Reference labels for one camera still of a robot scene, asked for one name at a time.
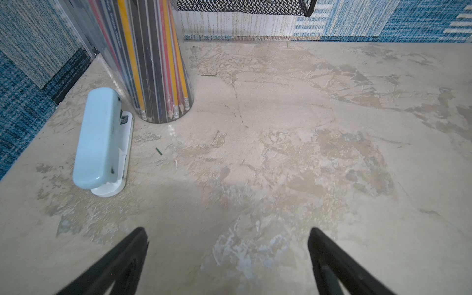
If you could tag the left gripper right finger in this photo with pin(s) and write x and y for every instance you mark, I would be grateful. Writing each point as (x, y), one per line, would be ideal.
(334, 269)

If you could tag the black mesh shelf rack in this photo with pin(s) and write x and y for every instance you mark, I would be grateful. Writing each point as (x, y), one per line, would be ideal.
(266, 7)

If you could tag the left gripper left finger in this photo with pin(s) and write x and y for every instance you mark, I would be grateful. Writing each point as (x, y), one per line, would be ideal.
(118, 271)

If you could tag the pencil cup holder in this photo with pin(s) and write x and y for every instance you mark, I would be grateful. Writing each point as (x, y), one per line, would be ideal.
(142, 44)

